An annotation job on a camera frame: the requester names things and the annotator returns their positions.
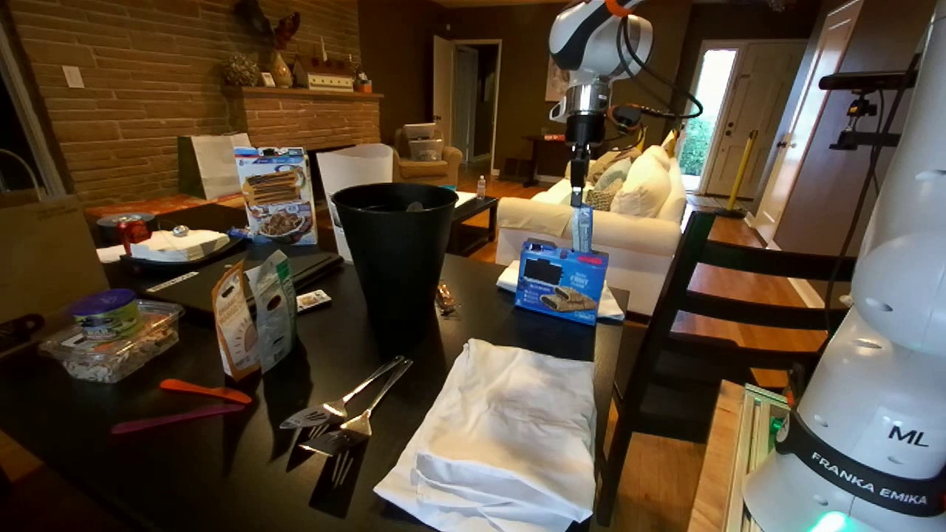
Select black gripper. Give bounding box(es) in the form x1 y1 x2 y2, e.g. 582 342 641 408
563 108 603 215

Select blue fruit bar box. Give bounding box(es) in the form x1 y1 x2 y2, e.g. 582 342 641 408
513 235 612 327

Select upright cereal box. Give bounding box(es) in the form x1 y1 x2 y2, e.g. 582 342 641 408
235 145 320 246

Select green sofa pillow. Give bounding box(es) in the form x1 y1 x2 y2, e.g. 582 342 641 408
589 155 634 213

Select dark console table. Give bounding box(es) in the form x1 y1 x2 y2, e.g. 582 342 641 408
527 130 575 185

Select white sofa pillow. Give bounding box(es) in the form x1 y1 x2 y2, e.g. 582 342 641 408
609 145 678 222

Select white sofa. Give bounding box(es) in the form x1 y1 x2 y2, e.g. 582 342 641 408
495 145 689 318

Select dark coffee table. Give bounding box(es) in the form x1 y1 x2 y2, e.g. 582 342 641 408
448 188 499 259

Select tan armchair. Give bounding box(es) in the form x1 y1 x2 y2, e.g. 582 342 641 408
393 119 467 188

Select yellow stick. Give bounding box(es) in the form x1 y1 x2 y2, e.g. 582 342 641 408
725 126 764 213

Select black trash bin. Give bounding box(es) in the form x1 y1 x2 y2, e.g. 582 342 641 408
332 181 462 349

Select white plastic bag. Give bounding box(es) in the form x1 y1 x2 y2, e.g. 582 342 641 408
372 336 600 532

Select mantle ornaments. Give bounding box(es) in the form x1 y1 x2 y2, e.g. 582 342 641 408
292 37 380 96

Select small white packet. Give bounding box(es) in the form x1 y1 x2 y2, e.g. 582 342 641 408
292 287 335 315

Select wooden crate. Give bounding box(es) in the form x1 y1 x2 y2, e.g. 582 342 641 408
689 379 796 532

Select grey snack bag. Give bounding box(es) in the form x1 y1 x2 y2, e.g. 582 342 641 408
247 249 301 376

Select vase with dried flowers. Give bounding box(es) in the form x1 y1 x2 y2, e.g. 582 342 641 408
230 0 306 92

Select white brown snack bag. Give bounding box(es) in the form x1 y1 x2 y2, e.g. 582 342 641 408
207 259 267 383

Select orange stick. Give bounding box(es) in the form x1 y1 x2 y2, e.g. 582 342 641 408
156 376 258 408

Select dark red stick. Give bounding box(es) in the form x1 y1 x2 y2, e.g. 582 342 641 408
109 398 248 438

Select clear plastic food container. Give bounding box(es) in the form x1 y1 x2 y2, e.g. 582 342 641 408
38 299 186 386

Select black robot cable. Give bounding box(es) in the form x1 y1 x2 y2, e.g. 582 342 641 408
609 0 709 130

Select black camera on stand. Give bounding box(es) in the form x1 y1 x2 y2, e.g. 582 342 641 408
817 67 946 155

